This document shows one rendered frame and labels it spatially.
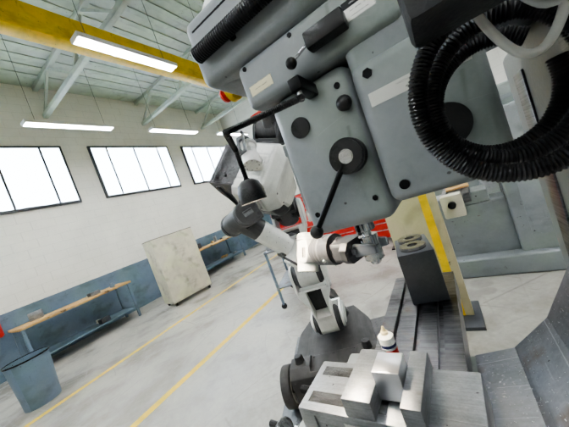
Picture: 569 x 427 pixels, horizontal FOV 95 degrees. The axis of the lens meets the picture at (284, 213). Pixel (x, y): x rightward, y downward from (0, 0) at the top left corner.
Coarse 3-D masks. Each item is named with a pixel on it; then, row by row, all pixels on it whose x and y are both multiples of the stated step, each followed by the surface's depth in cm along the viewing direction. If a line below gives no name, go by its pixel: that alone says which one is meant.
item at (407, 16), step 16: (400, 0) 22; (416, 0) 20; (432, 0) 20; (448, 0) 20; (464, 0) 21; (480, 0) 21; (496, 0) 22; (416, 16) 21; (432, 16) 21; (448, 16) 22; (464, 16) 23; (416, 32) 23; (432, 32) 24
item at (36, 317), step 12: (216, 240) 933; (216, 264) 851; (108, 288) 616; (84, 300) 547; (120, 300) 656; (36, 312) 514; (60, 312) 508; (120, 312) 631; (24, 324) 495; (96, 324) 588; (24, 336) 462; (72, 336) 555; (60, 348) 497
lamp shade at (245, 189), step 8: (240, 184) 67; (248, 184) 66; (256, 184) 66; (240, 192) 66; (248, 192) 65; (256, 192) 65; (264, 192) 68; (240, 200) 67; (248, 200) 65; (256, 200) 72
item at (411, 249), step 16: (400, 240) 106; (416, 240) 101; (400, 256) 93; (416, 256) 91; (432, 256) 89; (416, 272) 91; (432, 272) 90; (416, 288) 92; (432, 288) 90; (416, 304) 93
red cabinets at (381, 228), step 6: (306, 210) 586; (270, 216) 629; (300, 222) 599; (378, 222) 503; (384, 222) 496; (282, 228) 620; (348, 228) 547; (354, 228) 541; (378, 228) 506; (384, 228) 499; (324, 234) 579; (342, 234) 557; (348, 234) 550; (378, 234) 509; (384, 234) 502
